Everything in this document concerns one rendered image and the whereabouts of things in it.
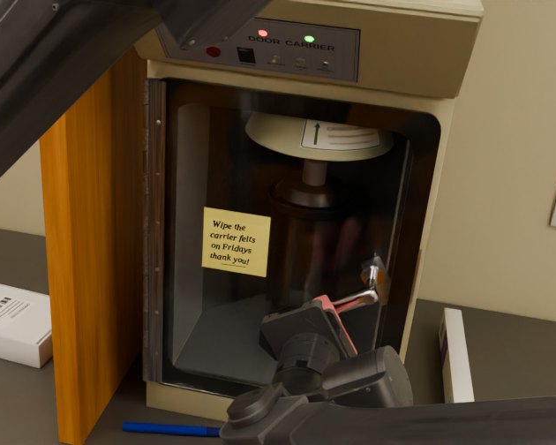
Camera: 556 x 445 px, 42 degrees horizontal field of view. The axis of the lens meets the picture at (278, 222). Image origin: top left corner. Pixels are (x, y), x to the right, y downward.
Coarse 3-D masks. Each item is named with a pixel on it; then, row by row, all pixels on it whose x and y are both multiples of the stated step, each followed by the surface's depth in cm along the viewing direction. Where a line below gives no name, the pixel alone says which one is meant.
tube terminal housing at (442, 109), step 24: (168, 72) 76; (192, 72) 76; (216, 72) 75; (240, 72) 75; (336, 96) 74; (360, 96) 73; (384, 96) 73; (408, 96) 72; (432, 96) 72; (432, 192) 76; (408, 312) 83; (408, 336) 84; (168, 408) 95; (192, 408) 95; (216, 408) 94
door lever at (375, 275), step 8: (368, 272) 80; (376, 272) 79; (368, 280) 78; (376, 280) 78; (368, 288) 76; (376, 288) 77; (344, 296) 77; (352, 296) 76; (360, 296) 76; (368, 296) 75; (376, 296) 76; (336, 304) 77; (344, 304) 76; (352, 304) 76; (360, 304) 76; (368, 304) 76; (336, 312) 77
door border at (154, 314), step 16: (160, 96) 76; (144, 112) 77; (160, 112) 77; (160, 128) 78; (160, 144) 78; (144, 160) 79; (160, 160) 79; (160, 176) 80; (160, 192) 81; (144, 208) 82; (160, 208) 82; (160, 224) 83; (144, 240) 83; (160, 240) 83; (160, 256) 84; (160, 272) 85; (144, 288) 86; (160, 288) 86; (160, 304) 87; (144, 320) 88; (160, 320) 88; (160, 336) 89; (144, 352) 90; (160, 352) 90; (160, 368) 91
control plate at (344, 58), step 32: (160, 32) 68; (256, 32) 65; (288, 32) 64; (320, 32) 63; (352, 32) 62; (224, 64) 71; (256, 64) 70; (288, 64) 69; (320, 64) 68; (352, 64) 67
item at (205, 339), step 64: (192, 128) 77; (256, 128) 75; (320, 128) 74; (384, 128) 73; (192, 192) 80; (256, 192) 79; (320, 192) 77; (384, 192) 76; (192, 256) 84; (320, 256) 80; (384, 256) 79; (192, 320) 87; (256, 320) 86; (384, 320) 82; (192, 384) 92; (256, 384) 90
